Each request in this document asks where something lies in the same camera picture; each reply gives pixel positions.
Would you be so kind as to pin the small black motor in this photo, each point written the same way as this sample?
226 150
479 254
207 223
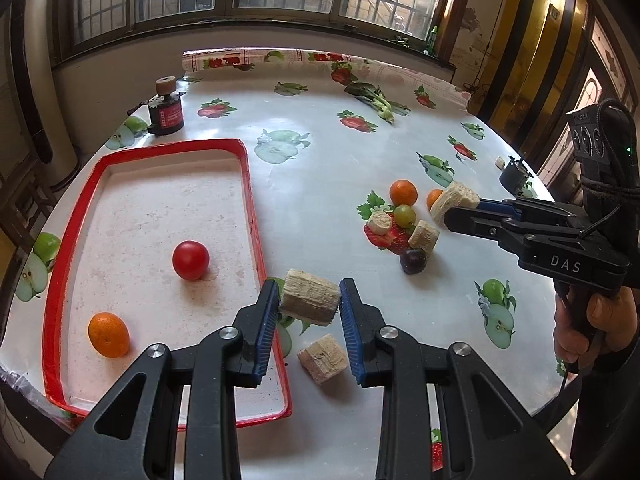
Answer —
514 176

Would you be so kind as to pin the person's right hand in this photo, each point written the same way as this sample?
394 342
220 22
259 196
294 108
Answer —
617 315

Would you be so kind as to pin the small beige fibrous disc piece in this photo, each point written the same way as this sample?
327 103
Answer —
379 221

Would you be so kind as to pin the dark purple plum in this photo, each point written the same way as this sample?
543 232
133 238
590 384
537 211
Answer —
413 261

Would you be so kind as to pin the tiny beige block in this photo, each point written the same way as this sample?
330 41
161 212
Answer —
499 162

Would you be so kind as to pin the golden framed door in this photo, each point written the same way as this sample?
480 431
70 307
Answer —
540 35

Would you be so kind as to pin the orange mandarin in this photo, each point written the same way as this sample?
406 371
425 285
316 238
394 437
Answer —
403 192
108 335
434 198

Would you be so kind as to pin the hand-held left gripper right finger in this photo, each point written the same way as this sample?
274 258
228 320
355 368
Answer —
350 320

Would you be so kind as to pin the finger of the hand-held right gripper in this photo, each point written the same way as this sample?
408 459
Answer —
492 205
480 227

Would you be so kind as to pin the red rimmed white tray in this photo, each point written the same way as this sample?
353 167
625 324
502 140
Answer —
150 210

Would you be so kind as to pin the black motor with red label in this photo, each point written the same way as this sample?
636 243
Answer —
165 112

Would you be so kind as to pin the red tomato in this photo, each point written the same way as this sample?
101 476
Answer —
190 260

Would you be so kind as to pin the green bok choy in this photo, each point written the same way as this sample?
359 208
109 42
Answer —
377 100

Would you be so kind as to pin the white standing air conditioner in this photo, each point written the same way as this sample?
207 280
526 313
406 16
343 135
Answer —
37 85

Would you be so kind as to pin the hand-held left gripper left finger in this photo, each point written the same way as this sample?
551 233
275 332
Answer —
269 310

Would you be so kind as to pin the beige fibrous cylinder piece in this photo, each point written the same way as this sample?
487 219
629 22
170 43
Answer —
310 300
452 200
322 360
424 236

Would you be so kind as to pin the person's right forearm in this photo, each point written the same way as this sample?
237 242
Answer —
610 410

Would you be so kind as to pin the green grape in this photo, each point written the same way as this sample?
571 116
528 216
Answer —
405 214

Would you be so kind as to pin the green bottle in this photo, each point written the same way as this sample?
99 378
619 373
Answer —
433 39

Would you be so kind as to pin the wooden chair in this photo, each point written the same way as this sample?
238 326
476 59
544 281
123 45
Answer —
22 200

